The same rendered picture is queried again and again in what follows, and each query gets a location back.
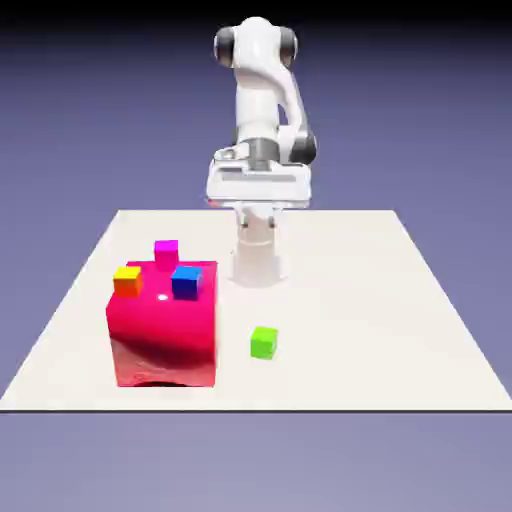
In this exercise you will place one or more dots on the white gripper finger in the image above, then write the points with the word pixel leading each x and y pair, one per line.
pixel 271 218
pixel 242 218

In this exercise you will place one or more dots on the small blue cube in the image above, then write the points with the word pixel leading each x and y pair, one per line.
pixel 186 284

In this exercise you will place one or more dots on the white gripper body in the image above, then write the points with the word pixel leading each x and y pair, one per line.
pixel 260 188

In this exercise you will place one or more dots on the small green cube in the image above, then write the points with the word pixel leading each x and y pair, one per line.
pixel 264 343

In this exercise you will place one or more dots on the large pink box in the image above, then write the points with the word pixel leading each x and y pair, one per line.
pixel 160 332

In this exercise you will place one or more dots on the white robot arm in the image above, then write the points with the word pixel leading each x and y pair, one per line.
pixel 256 108

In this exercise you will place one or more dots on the small yellow cube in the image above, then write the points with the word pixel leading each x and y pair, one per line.
pixel 127 280

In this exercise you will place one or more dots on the small magenta cube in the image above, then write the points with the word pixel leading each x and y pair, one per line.
pixel 166 254

